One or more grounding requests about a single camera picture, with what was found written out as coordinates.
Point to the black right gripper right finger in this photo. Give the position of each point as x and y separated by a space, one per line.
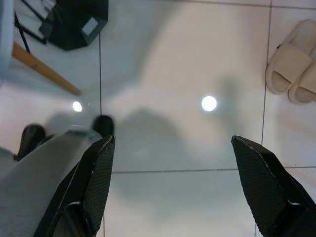
269 192

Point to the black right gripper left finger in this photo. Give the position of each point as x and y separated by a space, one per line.
81 197

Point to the white chair with wooden legs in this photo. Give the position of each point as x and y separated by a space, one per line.
37 61

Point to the beige foam slipper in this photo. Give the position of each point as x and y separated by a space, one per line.
301 95
286 56

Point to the black box with grey label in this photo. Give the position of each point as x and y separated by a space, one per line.
71 24

